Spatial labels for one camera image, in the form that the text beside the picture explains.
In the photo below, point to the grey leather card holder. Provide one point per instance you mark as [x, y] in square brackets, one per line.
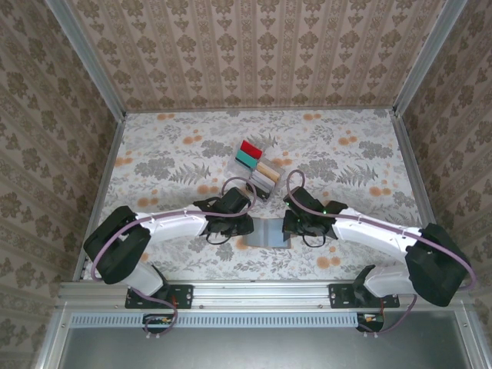
[267, 232]

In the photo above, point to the gold card stack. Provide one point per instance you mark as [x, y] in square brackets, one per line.
[268, 173]

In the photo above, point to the clear acrylic card organizer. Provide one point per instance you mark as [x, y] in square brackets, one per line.
[274, 169]

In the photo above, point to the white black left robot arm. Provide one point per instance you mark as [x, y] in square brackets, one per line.
[173, 225]

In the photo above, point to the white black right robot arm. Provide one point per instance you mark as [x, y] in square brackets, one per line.
[369, 230]

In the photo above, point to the black card stack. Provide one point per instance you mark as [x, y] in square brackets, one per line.
[263, 192]

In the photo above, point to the white card stack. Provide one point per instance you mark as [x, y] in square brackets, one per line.
[263, 180]

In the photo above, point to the teal card stack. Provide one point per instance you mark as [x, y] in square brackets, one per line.
[245, 158]

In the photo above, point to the red card stack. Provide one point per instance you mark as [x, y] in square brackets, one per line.
[250, 150]

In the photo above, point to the grey metal panel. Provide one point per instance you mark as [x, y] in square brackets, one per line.
[261, 350]

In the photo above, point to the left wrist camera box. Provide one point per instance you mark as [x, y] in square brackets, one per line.
[234, 200]

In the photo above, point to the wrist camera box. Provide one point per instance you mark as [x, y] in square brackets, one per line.
[303, 200]
[234, 200]

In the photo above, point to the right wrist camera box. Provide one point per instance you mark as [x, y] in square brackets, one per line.
[303, 200]

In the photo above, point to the aluminium frame crossbar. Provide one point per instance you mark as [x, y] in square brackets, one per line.
[261, 294]

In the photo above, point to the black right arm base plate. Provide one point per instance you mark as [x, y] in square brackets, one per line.
[340, 296]

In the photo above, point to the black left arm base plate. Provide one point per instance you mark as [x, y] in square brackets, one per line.
[180, 296]

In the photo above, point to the aluminium side rail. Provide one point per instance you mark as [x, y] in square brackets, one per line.
[410, 153]
[110, 153]

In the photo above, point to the aluminium corner post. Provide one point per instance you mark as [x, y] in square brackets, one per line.
[426, 57]
[91, 61]

